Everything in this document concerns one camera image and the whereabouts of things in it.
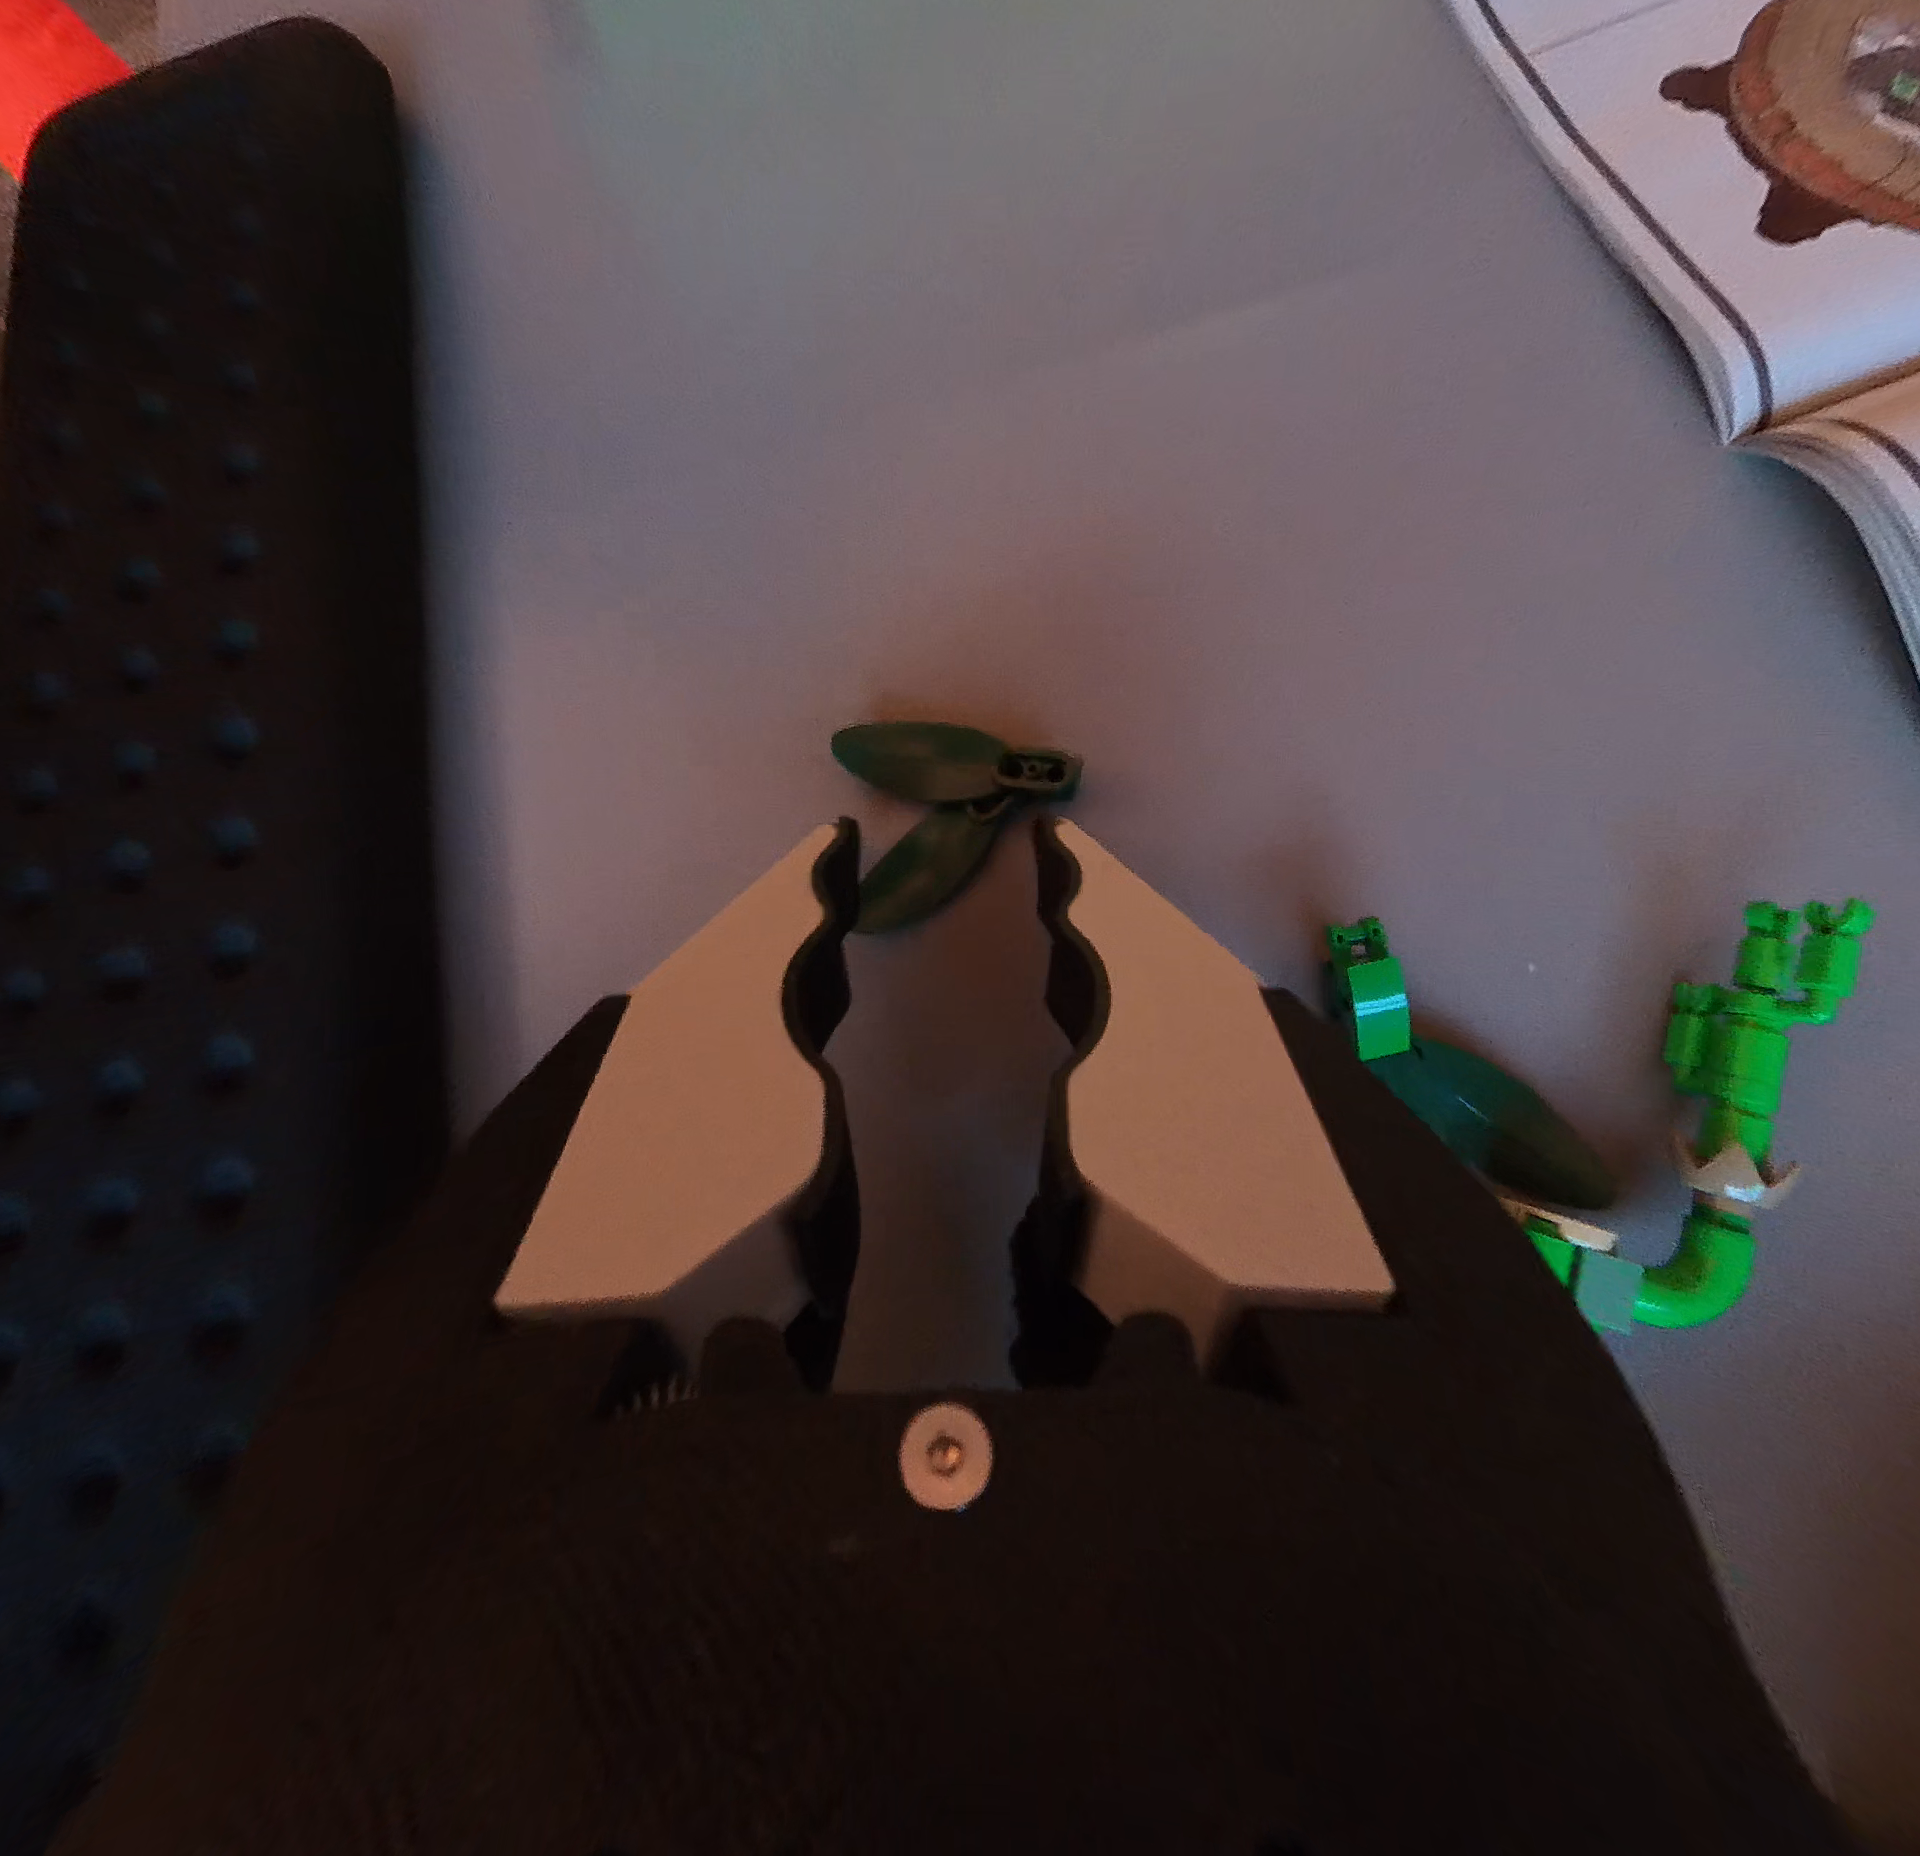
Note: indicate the open instruction booklet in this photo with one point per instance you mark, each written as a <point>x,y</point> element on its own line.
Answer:
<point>1653,158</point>

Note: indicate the grey desk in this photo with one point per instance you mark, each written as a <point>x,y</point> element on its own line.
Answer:
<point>1050,388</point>

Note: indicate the black studded pad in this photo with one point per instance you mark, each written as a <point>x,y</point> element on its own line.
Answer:
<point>193,684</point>

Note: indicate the red orange object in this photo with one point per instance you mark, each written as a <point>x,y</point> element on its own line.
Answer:
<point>47,55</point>

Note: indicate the bright green toy stem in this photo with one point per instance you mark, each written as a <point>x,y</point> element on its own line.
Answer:
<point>1733,1062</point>

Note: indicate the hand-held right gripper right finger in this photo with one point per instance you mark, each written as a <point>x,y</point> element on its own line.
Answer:
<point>1214,1135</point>

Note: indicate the dark green double toy leaf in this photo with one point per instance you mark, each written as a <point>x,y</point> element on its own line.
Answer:
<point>915,755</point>

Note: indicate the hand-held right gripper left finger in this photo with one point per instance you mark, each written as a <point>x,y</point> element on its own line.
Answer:
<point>678,1135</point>

